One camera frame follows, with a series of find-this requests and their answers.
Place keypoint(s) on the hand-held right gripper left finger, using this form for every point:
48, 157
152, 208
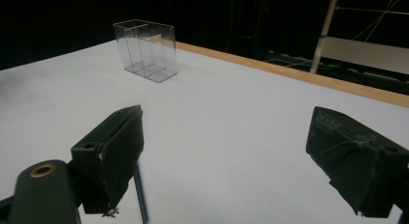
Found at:
109, 153

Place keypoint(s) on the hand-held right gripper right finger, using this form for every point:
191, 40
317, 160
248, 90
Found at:
357, 159

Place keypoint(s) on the dark blue pen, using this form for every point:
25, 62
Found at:
141, 195

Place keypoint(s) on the clear acrylic compartment holder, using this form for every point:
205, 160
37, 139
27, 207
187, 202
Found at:
148, 50

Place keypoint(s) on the metal stand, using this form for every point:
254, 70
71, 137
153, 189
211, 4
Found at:
324, 31

